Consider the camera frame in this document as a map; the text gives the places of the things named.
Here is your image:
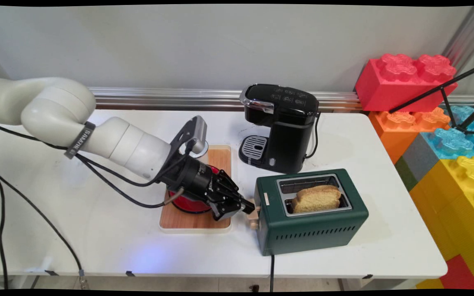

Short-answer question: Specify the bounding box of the black coffee machine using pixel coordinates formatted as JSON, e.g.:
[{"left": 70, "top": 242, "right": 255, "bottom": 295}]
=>
[{"left": 239, "top": 83, "right": 321, "bottom": 174}]

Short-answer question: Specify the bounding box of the black coffee machine cable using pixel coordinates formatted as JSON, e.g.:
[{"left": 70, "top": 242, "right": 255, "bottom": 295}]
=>
[{"left": 305, "top": 112, "right": 322, "bottom": 160}]

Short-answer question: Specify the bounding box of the red plate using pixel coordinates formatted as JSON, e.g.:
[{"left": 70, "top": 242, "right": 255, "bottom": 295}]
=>
[{"left": 168, "top": 164, "right": 222, "bottom": 214}]

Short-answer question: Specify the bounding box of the translucent blue toy brick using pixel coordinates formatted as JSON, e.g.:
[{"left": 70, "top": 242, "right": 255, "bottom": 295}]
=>
[{"left": 421, "top": 105, "right": 474, "bottom": 160}]

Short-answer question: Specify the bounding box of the wooden tray with cream rim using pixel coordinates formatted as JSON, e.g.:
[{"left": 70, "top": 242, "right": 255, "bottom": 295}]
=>
[{"left": 159, "top": 145, "right": 232, "bottom": 234}]

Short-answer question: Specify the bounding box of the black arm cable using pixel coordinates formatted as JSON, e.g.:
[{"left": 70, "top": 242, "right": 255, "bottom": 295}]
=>
[
  {"left": 74, "top": 153, "right": 167, "bottom": 208},
  {"left": 0, "top": 122, "right": 190, "bottom": 188}
]

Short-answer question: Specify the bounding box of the black tripod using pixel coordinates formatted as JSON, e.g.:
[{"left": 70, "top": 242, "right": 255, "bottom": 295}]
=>
[{"left": 389, "top": 61, "right": 474, "bottom": 136}]

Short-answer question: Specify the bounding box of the green toaster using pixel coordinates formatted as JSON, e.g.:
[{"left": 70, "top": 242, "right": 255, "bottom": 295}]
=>
[{"left": 254, "top": 168, "right": 369, "bottom": 257}]

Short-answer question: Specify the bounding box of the grey strap with lettering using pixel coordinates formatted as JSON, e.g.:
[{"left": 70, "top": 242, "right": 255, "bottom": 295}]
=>
[{"left": 64, "top": 121, "right": 96, "bottom": 160}]

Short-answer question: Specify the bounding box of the big yellow toy brick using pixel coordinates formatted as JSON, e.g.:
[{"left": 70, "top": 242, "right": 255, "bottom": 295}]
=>
[{"left": 409, "top": 155, "right": 474, "bottom": 290}]

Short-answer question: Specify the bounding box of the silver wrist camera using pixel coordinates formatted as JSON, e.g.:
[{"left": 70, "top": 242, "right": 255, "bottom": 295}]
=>
[{"left": 185, "top": 116, "right": 209, "bottom": 155}]

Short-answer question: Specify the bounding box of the bread slice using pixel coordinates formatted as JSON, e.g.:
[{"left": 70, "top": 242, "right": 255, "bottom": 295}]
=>
[{"left": 291, "top": 185, "right": 342, "bottom": 214}]

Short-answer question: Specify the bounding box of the grey and green toy brick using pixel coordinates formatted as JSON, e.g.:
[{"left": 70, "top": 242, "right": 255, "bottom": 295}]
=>
[{"left": 394, "top": 142, "right": 441, "bottom": 192}]

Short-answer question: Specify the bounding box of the big red toy brick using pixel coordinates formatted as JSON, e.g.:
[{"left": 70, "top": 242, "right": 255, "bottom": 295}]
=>
[{"left": 355, "top": 53, "right": 458, "bottom": 113}]

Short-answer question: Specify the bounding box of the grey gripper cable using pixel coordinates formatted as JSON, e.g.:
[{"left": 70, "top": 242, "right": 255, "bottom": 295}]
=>
[{"left": 155, "top": 188, "right": 185, "bottom": 208}]

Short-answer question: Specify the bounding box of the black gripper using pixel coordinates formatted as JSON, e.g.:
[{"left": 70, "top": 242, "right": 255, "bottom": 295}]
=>
[{"left": 161, "top": 154, "right": 256, "bottom": 222}]

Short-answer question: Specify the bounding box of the wooden toaster lever knob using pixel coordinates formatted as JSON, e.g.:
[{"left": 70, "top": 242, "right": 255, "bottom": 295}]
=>
[{"left": 247, "top": 199, "right": 262, "bottom": 230}]

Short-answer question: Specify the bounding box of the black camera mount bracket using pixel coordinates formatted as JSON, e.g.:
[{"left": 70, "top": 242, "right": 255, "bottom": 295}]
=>
[{"left": 169, "top": 116, "right": 200, "bottom": 166}]

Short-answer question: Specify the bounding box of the horizontal aluminium rail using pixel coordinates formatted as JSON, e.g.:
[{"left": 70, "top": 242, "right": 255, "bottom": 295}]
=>
[{"left": 88, "top": 87, "right": 363, "bottom": 111}]

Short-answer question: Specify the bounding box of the upright aluminium profile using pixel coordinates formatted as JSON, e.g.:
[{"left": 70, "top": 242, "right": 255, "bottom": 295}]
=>
[{"left": 442, "top": 6, "right": 474, "bottom": 75}]

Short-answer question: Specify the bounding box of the big orange toy brick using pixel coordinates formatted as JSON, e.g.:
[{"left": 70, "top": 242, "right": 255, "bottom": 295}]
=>
[{"left": 368, "top": 107, "right": 451, "bottom": 165}]

